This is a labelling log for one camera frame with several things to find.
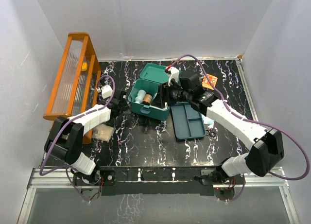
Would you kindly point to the clear bag cotton balls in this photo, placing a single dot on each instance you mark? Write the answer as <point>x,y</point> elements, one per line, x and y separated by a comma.
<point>103,132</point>

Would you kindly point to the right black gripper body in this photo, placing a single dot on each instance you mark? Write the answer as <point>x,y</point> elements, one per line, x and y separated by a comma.
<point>177,94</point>

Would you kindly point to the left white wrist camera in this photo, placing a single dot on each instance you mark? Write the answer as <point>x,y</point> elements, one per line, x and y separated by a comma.
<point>105,91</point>

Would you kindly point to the amber bottle orange label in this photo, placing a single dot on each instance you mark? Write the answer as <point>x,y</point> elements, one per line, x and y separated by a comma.
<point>147,99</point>

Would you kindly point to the orange patterned card packet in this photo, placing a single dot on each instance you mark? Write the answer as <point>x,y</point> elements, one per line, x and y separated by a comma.
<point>206,84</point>

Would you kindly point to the yellow item on rack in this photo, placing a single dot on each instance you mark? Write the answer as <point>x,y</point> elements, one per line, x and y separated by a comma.
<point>84,66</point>

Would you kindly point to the black front mounting rail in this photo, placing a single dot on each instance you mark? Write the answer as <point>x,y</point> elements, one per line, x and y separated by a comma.
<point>203,180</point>

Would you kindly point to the orange wooden rack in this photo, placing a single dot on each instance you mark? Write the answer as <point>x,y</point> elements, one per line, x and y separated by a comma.
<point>70,92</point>

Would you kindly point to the green medicine box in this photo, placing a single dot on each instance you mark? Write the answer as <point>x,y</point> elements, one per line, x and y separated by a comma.
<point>150,78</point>

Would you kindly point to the small scissors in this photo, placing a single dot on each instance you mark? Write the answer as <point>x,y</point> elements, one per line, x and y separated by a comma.
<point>211,132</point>

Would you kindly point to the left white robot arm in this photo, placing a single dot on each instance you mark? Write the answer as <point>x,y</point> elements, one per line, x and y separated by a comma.
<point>65,139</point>

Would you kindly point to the dark blue divided tray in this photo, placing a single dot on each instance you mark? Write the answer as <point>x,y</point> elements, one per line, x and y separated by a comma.
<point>188,123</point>

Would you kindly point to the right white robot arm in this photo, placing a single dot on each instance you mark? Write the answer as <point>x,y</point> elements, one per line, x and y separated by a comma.
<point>265,147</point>

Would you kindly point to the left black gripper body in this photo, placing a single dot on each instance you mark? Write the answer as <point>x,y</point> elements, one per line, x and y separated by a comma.
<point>123,108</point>

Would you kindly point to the white plastic medicine bottle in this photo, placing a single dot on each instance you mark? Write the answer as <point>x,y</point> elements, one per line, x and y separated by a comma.
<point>140,96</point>

